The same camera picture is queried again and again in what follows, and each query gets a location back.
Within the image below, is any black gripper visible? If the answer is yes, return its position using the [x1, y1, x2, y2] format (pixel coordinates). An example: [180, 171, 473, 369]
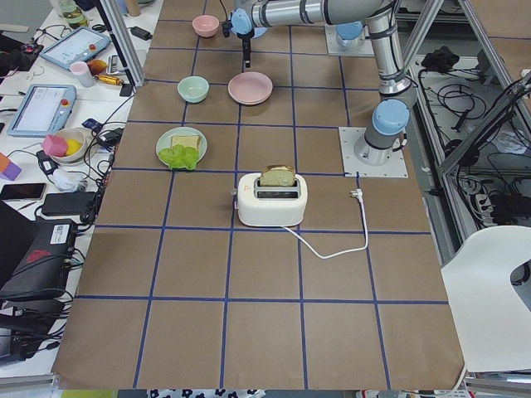
[222, 21, 252, 68]

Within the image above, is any pink plate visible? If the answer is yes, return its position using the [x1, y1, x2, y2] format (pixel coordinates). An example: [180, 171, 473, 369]
[227, 71, 273, 95]

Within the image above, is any blue plate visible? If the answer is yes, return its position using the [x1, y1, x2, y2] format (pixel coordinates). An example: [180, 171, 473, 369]
[253, 27, 268, 39]

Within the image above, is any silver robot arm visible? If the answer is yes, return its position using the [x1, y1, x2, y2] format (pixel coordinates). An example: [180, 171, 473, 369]
[222, 0, 414, 167]

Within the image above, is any cream white plate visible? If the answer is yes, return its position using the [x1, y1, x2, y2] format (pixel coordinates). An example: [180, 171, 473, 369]
[230, 93, 270, 106]

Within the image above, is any pink bowl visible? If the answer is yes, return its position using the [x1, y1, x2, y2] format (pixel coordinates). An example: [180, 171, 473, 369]
[192, 15, 220, 38]

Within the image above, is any green bowl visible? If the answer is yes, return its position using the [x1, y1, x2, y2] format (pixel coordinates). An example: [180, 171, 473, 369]
[178, 75, 210, 104]

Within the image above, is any bread slice on plate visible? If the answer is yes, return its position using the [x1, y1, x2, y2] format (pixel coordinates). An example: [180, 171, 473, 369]
[171, 135, 201, 150]

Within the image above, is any black power adapter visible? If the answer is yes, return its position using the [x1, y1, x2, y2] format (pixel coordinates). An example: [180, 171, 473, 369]
[129, 27, 153, 41]

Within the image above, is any green plate with food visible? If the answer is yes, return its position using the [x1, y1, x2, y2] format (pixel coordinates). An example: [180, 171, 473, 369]
[156, 127, 207, 171]

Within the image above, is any green lettuce leaf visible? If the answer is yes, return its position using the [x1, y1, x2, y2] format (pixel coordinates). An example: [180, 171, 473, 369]
[158, 145, 199, 170]

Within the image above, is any toast slice in toaster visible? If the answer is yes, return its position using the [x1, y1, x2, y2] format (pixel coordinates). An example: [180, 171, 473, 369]
[260, 165, 295, 187]

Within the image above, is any orange metal cylinder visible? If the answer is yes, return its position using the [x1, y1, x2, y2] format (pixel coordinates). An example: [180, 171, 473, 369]
[95, 75, 124, 85]

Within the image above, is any white toaster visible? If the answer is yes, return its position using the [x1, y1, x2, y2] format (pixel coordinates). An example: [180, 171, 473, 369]
[236, 172, 308, 227]

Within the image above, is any pink plastic cup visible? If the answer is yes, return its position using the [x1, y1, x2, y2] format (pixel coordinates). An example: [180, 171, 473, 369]
[69, 61, 95, 88]

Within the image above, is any far teach pendant tablet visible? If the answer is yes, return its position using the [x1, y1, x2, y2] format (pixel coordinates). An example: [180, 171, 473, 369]
[40, 27, 110, 70]

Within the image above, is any teach pendant tablet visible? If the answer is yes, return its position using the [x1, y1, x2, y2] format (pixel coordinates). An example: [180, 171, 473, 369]
[40, 27, 110, 70]
[7, 85, 77, 138]

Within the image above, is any glass bottle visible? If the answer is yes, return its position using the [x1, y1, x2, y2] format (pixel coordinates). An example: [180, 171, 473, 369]
[59, 0, 89, 29]

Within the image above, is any beige bowl with toys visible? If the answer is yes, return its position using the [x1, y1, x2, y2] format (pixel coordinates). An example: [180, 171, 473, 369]
[51, 127, 92, 165]

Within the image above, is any yellow toy fruit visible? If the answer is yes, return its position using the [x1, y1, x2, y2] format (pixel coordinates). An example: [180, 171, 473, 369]
[65, 139, 83, 157]

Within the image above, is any near teach pendant tablet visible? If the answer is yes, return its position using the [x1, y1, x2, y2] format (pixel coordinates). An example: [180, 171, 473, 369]
[7, 85, 77, 138]

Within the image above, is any pink toy block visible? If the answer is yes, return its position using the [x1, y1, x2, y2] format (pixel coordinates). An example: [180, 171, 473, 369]
[42, 134, 68, 158]

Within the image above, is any black smartphone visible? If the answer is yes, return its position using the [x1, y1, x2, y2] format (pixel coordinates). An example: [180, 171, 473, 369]
[1, 182, 47, 201]

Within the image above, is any purple toy block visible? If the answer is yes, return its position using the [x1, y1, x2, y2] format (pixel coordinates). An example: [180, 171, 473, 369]
[0, 153, 22, 181]

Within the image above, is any black computer box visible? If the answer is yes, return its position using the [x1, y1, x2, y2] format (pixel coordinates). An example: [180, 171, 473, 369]
[1, 219, 77, 301]

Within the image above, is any white chair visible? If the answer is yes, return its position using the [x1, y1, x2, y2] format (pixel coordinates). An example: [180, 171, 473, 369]
[441, 226, 530, 372]

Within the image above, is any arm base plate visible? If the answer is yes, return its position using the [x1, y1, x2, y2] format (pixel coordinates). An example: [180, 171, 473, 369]
[324, 25, 374, 57]
[339, 127, 408, 178]

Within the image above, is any aluminium frame post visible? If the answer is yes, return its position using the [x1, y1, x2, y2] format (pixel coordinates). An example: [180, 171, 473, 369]
[95, 0, 145, 88]

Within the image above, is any white toaster power cable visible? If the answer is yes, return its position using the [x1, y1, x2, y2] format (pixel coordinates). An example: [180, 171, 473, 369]
[280, 188, 370, 260]

